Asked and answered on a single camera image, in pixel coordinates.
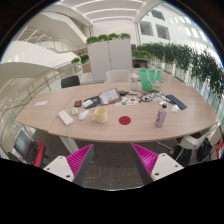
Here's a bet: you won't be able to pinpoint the low green cabinet plants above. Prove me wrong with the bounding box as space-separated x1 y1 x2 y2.
85 32 132 46

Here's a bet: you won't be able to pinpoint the white computer mouse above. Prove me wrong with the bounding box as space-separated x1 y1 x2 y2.
77 109 91 122

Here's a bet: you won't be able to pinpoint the cream yellow mug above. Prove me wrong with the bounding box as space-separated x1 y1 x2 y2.
89 106 109 125

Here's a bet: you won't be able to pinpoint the tall green plant hedge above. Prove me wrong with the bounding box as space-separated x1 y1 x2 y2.
132 42 224 98

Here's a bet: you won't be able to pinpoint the green tote bag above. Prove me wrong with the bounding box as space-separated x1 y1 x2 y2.
138 68 163 93

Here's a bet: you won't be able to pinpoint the lilac drink bottle black cap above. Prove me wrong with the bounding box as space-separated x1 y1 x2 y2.
154 101 169 128

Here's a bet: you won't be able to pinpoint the white card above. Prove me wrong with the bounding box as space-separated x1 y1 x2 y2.
82 98 94 108

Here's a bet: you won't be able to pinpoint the white power strip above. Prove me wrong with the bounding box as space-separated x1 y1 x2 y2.
57 109 75 138

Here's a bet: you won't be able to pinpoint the colourful sticker sheet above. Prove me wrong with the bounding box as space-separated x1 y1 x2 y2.
115 95 139 107

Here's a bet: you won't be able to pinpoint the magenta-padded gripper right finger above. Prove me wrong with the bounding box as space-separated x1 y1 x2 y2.
130 142 185 186

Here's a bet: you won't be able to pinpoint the clear plastic bottle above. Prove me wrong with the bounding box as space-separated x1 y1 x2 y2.
129 71 140 93

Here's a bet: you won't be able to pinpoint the white swivel chair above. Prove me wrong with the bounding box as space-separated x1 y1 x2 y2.
178 121 221 158

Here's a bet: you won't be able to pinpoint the red bag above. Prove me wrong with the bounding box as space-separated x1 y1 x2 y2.
24 141 47 167

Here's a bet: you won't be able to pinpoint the black cable tangle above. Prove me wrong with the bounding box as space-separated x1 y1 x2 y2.
136 90 172 104

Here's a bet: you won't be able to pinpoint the flat round red coaster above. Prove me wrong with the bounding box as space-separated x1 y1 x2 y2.
118 115 132 126

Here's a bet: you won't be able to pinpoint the open black laptop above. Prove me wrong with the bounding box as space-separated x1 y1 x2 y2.
13 129 35 158

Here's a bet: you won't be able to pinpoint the black backpack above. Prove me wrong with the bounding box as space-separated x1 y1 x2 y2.
196 137 213 163

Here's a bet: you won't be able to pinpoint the black chair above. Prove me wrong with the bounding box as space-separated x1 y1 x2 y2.
60 74 81 89

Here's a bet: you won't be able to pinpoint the white cabinet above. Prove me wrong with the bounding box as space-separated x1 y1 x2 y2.
86 38 133 83

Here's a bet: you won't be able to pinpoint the printed booklet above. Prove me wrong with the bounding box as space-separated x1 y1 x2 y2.
98 87 123 106

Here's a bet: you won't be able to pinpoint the white paper sheet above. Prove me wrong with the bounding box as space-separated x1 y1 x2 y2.
33 100 49 107

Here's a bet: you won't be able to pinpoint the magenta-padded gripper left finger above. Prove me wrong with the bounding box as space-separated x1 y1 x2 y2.
43 143 95 187

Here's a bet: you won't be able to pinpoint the dark blue keyboard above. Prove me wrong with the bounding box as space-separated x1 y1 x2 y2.
165 94 188 111

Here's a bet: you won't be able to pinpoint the brown planter with plants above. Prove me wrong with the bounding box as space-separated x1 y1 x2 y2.
70 54 92 74

